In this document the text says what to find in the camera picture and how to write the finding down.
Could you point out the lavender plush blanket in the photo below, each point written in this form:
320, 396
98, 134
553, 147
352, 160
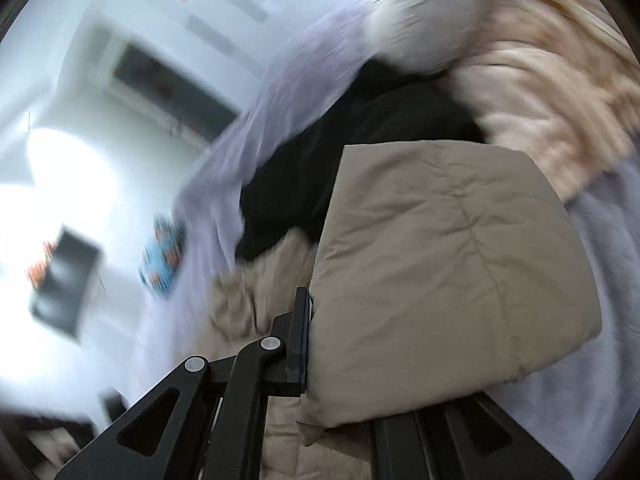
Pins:
280, 110

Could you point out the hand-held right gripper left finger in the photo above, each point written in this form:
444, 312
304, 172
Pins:
298, 340

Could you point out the beige puffer jacket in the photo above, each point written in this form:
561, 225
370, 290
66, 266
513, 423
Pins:
440, 270

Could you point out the blue patterned cloth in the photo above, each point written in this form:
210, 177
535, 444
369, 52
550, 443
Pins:
162, 260

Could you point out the black box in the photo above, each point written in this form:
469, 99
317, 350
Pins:
65, 280

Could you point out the dark wall frame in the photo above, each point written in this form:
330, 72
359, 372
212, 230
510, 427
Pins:
170, 91

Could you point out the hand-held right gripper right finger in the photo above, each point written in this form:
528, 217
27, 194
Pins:
400, 442

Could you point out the black cloth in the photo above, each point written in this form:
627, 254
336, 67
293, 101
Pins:
350, 160

